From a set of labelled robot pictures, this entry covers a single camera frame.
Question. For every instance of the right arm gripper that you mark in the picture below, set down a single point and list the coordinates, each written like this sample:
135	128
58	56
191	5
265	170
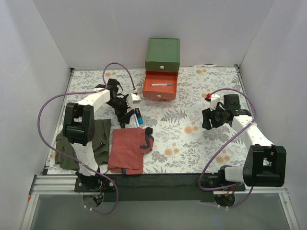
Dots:
209	119

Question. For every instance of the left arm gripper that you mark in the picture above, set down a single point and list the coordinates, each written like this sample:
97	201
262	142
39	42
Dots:
123	110

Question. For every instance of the blue cap thin marker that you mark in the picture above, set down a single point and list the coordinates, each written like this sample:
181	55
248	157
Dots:
136	120

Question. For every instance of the teal cap white marker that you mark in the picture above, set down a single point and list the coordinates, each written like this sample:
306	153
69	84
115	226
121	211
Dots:
161	84

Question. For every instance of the red drawer box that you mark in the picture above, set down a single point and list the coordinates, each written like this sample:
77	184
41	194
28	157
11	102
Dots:
165	92

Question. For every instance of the green drawer box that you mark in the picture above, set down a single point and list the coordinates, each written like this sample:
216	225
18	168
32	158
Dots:
163	54

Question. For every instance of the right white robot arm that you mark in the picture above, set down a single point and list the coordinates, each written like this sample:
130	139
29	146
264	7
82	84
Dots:
265	162

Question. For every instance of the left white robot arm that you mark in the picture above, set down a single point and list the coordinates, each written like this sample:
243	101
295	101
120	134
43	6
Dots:
79	127

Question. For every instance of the blue cap highlighter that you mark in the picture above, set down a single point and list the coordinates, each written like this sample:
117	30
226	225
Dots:
138	116

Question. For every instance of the red folded shirt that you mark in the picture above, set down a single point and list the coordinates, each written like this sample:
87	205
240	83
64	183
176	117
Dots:
129	145

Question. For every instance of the floral patterned table mat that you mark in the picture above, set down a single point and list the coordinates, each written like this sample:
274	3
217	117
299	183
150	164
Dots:
181	145

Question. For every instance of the olive green shirt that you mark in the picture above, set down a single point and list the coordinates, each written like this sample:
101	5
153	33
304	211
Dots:
100	145

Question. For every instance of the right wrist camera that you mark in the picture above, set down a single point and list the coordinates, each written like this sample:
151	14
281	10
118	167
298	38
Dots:
213	99

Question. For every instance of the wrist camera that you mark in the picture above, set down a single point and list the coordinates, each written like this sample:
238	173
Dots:
133	98
213	99

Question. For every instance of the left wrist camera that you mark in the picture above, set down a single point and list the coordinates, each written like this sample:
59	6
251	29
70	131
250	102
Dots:
133	98

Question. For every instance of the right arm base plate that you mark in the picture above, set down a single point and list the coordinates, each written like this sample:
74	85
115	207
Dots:
214	182

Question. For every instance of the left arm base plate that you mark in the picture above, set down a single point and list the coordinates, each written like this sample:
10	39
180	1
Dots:
94	183

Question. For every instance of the aluminium frame rail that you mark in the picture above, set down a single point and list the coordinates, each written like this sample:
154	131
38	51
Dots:
156	202

